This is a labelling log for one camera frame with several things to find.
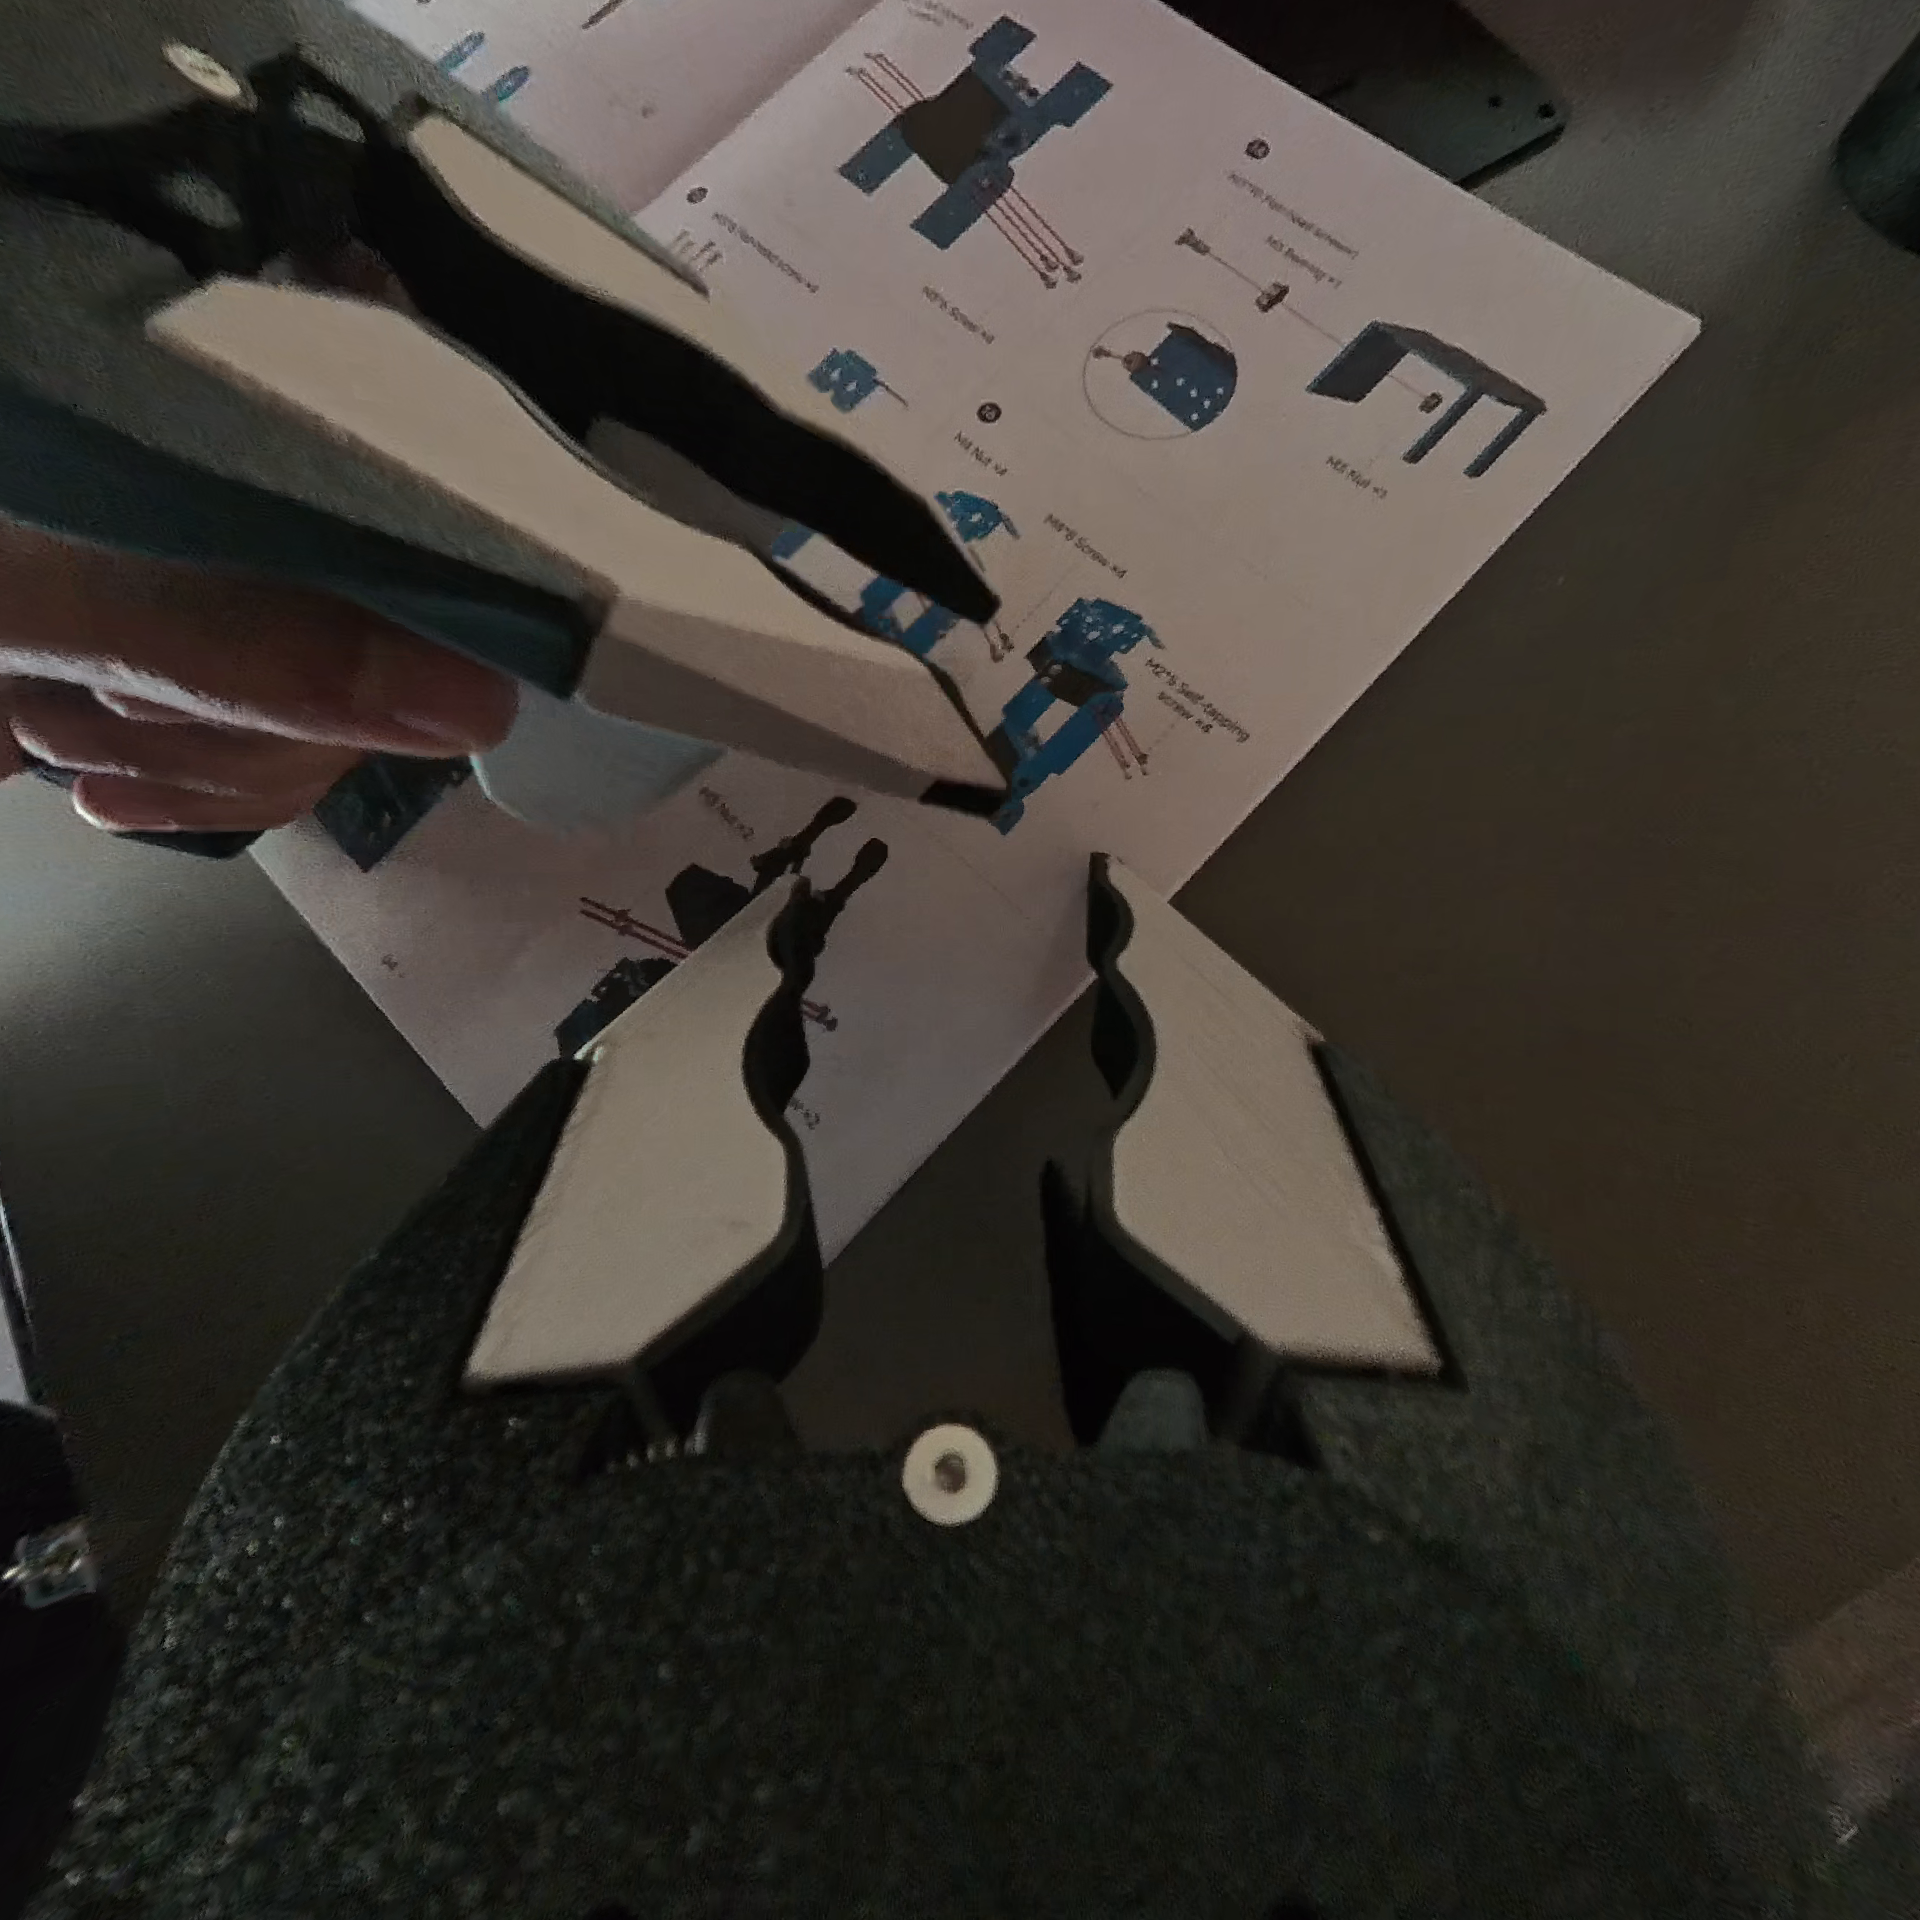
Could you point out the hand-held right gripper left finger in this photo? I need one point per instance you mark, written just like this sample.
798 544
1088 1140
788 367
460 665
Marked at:
644 1200

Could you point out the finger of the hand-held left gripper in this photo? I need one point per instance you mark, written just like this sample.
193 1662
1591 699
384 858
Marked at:
524 203
451 434

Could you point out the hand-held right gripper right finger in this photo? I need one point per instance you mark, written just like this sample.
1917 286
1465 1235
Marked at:
1275 1200

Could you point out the dark grey desk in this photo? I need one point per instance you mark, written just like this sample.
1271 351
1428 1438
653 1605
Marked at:
1500 900

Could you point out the person's left hand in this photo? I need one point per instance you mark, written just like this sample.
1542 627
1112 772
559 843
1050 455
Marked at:
224 721

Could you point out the printed assembly manual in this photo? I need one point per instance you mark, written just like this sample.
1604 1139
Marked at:
1200 524

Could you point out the small silver tag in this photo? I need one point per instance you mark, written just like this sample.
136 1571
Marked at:
52 1563

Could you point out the black flat device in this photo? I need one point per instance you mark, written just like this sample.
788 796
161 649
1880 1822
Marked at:
1425 74

